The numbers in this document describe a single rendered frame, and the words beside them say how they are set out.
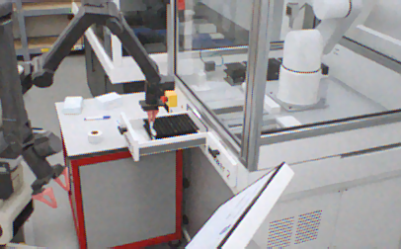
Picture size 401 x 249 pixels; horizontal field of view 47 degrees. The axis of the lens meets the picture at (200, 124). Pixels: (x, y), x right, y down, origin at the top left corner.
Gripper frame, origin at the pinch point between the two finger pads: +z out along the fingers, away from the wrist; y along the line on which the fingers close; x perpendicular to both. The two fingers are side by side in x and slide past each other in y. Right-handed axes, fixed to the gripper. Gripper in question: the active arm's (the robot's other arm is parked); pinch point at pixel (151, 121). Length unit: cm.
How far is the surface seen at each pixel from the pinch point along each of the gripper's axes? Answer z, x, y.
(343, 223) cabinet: 37, 48, -78
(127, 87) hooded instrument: 20, -86, -5
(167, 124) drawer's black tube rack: 4.7, -4.2, -8.7
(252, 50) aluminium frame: -47, 45, -24
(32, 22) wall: 69, -422, 52
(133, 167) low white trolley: 33.2, -14.3, 5.4
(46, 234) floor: 97, -51, 52
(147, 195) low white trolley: 52, -14, -2
